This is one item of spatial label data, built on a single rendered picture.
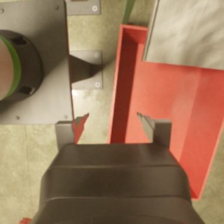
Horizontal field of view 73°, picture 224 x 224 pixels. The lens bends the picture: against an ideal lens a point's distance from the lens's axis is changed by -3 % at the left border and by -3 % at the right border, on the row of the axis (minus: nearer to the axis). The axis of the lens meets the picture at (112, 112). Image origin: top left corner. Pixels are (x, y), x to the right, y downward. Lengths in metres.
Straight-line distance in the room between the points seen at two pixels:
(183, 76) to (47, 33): 0.60
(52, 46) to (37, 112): 0.15
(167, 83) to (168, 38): 0.35
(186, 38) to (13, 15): 0.39
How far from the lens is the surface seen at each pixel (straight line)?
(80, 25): 1.32
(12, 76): 0.29
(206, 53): 0.49
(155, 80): 0.74
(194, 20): 0.44
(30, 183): 1.82
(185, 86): 0.79
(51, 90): 0.37
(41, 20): 0.38
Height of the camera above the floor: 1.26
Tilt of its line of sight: 76 degrees down
